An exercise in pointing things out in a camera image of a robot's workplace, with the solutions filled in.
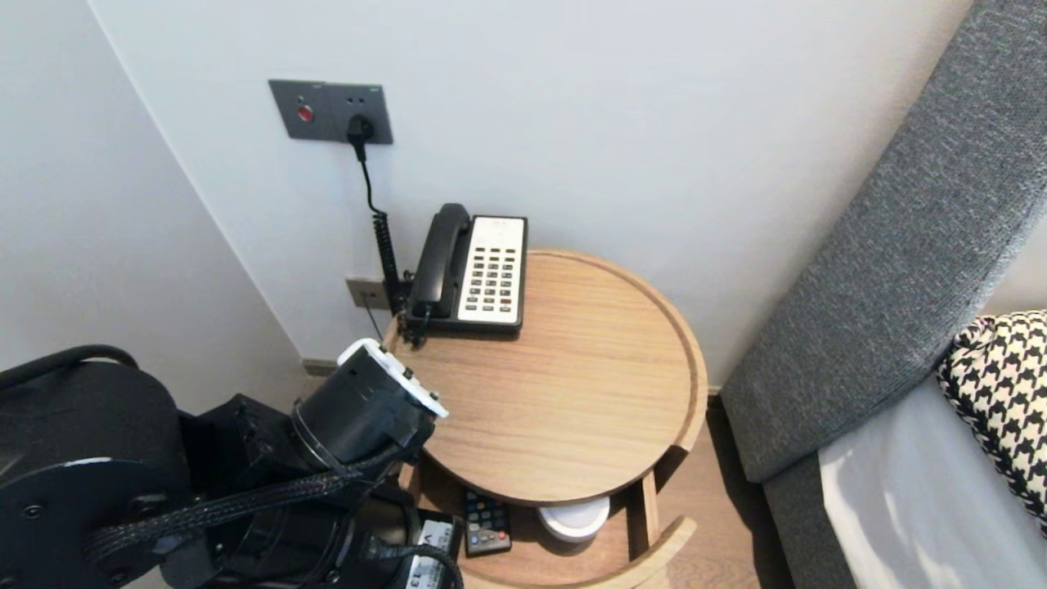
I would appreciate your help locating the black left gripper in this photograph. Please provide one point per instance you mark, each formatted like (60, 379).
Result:
(391, 523)

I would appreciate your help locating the black remote control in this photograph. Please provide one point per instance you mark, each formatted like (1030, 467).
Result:
(487, 523)

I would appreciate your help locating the white round lidded box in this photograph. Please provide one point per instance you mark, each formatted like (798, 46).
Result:
(572, 523)

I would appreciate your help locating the curved front wooden drawer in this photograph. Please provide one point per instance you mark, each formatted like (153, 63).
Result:
(654, 560)

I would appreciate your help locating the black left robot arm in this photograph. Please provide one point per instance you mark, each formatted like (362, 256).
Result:
(82, 425)

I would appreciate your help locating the white left wrist end plate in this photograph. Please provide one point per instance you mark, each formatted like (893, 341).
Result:
(401, 380)

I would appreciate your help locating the grey skirting board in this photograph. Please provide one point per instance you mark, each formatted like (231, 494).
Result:
(319, 366)

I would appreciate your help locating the round wooden side table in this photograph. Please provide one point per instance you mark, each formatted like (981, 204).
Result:
(556, 393)

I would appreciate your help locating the black and white desk telephone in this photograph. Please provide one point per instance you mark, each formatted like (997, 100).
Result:
(495, 274)

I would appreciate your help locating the black telephone handset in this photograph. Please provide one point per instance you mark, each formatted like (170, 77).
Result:
(442, 254)

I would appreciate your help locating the black power plug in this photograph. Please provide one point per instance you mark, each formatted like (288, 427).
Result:
(360, 129)

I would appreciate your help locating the grey upholstered headboard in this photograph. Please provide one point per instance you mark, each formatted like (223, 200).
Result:
(883, 286)

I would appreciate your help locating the black white houndstooth pillow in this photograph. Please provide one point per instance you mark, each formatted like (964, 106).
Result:
(1002, 393)

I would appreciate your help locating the beige wall phone socket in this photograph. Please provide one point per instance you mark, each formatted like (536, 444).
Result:
(364, 293)

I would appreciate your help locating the grey fabric bed frame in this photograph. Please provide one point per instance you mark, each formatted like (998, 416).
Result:
(806, 532)

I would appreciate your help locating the grey wall power socket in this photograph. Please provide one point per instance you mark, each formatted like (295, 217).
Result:
(370, 101)

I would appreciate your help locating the grey switch plate red button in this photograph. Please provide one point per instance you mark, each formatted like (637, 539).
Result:
(297, 110)

